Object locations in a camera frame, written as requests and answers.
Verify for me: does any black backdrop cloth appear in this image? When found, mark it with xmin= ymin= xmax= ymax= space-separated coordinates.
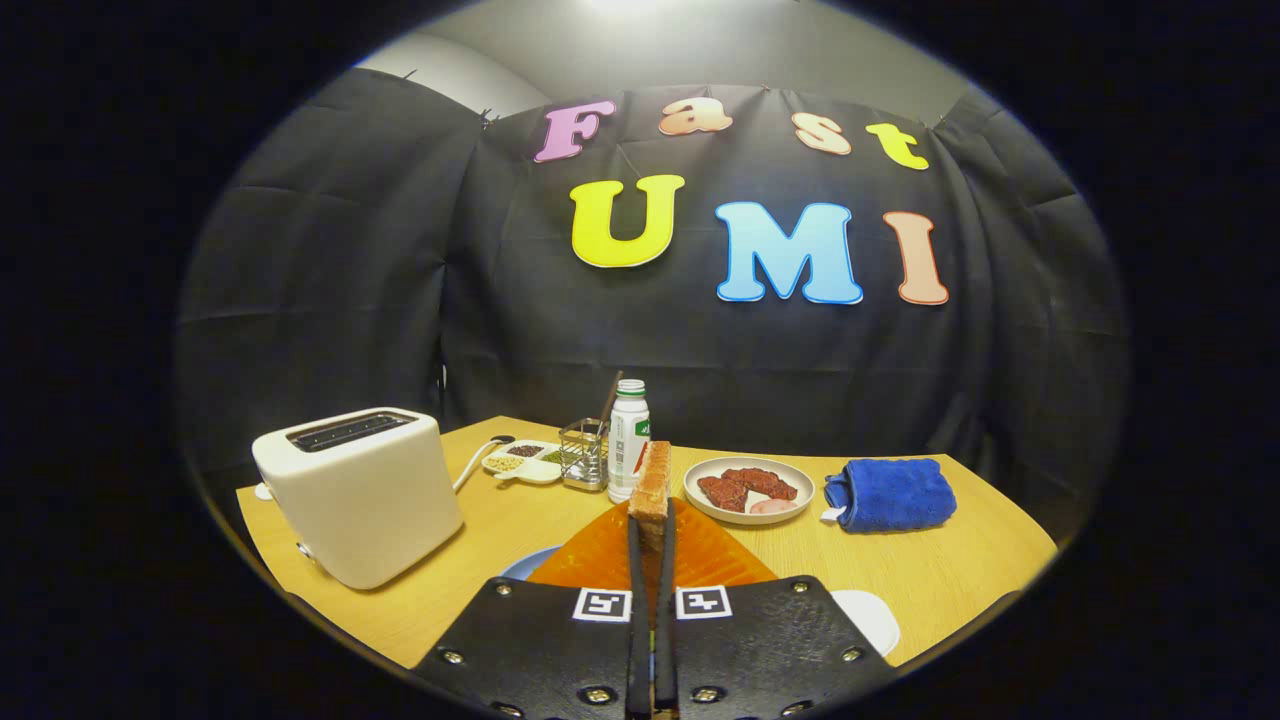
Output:
xmin=175 ymin=68 xmax=1131 ymax=541

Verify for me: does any white compartment condiment dish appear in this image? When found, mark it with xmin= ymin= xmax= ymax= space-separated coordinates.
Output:
xmin=481 ymin=441 xmax=567 ymax=486

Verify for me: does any white toaster cable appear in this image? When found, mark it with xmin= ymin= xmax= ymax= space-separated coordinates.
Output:
xmin=452 ymin=434 xmax=516 ymax=494

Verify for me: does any blue folded towel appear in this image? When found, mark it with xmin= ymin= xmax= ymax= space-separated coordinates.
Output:
xmin=822 ymin=458 xmax=958 ymax=534

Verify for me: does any toasted bread slice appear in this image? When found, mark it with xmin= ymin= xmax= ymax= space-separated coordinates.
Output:
xmin=627 ymin=440 xmax=673 ymax=556

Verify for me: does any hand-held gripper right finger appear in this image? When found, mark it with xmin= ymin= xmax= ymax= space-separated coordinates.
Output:
xmin=654 ymin=497 xmax=898 ymax=720

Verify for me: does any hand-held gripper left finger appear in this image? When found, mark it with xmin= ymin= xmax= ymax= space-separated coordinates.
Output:
xmin=411 ymin=500 xmax=652 ymax=720

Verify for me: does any blue round plate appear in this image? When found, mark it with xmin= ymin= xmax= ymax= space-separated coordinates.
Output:
xmin=499 ymin=544 xmax=563 ymax=582

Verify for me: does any metal wire holder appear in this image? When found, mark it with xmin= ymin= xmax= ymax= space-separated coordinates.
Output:
xmin=559 ymin=417 xmax=611 ymax=492

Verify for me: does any brown meat slice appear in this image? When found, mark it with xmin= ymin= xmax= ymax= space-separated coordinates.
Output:
xmin=697 ymin=475 xmax=750 ymax=514
xmin=722 ymin=467 xmax=799 ymax=502

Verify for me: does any white square plate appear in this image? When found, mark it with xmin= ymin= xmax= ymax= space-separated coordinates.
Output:
xmin=830 ymin=589 xmax=901 ymax=658

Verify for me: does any white drink bottle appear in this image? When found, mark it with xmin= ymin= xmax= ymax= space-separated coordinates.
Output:
xmin=607 ymin=379 xmax=652 ymax=505

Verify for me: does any beige round plate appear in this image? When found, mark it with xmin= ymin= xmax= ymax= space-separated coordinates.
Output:
xmin=683 ymin=456 xmax=816 ymax=527

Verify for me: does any white toaster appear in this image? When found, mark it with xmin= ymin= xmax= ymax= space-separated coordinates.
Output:
xmin=251 ymin=407 xmax=466 ymax=591

